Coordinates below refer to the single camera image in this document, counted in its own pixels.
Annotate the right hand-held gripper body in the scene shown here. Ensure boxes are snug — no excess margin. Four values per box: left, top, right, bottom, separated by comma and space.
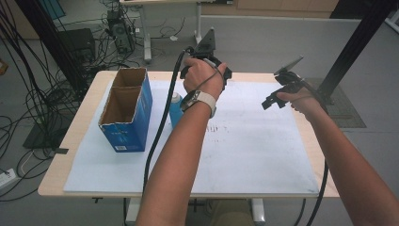
273, 56, 314, 96

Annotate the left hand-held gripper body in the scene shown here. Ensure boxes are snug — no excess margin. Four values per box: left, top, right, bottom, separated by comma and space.
180, 27, 226, 80

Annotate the blue bottle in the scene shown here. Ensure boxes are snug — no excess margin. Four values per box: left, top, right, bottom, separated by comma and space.
168, 91, 184, 129

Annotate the blue cardboard box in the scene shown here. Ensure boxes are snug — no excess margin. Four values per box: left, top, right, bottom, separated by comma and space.
98, 67, 154, 153

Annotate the person's right hand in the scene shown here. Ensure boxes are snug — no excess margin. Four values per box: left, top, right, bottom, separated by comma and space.
276, 88, 325, 118

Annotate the person's left hand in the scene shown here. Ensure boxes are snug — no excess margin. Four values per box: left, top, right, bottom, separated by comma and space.
183, 56, 229, 102

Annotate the white table mat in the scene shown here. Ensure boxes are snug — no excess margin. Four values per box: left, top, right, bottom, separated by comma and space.
63, 78, 320, 195

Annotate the computer tower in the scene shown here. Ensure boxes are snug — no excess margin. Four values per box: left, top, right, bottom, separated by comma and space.
105, 8, 136, 55

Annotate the white table leg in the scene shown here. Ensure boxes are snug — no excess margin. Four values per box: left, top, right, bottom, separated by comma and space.
249, 198, 266, 226
124, 197, 143, 226

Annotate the black equipment box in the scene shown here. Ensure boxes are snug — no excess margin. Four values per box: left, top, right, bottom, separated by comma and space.
57, 27, 97, 64

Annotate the white power strip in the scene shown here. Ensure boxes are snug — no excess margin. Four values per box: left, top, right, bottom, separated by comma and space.
0, 168, 18, 190

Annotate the thin grey wire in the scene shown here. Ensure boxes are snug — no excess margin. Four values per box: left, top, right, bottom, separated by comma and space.
195, 58, 221, 92

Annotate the wristwatch with beige strap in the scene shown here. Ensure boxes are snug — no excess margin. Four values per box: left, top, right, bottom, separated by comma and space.
179, 89, 218, 120

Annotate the white desk frame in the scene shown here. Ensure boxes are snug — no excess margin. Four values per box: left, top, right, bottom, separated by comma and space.
119, 0, 218, 64

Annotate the thick black left gripper cable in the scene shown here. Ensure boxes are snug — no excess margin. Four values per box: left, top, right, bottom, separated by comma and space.
142, 46, 196, 193

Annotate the thick black gripper cable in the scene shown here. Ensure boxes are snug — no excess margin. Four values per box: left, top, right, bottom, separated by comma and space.
142, 46, 196, 193
293, 74, 330, 226

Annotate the black metal stand post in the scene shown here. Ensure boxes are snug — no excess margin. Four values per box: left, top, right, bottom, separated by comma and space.
316, 0, 397, 105
13, 0, 89, 92

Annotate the thick black right gripper cable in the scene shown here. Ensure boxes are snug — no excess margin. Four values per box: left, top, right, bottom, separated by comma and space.
293, 74, 330, 226

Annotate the black stand base plate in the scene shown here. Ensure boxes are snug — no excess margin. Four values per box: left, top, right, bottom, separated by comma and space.
22, 115, 75, 151

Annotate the bundle of black floor cables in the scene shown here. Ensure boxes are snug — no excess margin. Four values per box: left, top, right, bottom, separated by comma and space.
0, 6, 95, 202

